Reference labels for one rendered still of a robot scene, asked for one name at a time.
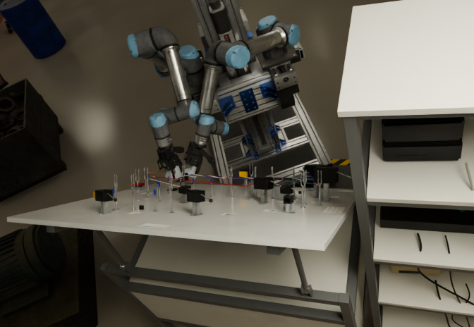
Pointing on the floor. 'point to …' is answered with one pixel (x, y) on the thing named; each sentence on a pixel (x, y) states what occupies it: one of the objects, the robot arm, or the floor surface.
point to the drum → (32, 24)
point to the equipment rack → (452, 107)
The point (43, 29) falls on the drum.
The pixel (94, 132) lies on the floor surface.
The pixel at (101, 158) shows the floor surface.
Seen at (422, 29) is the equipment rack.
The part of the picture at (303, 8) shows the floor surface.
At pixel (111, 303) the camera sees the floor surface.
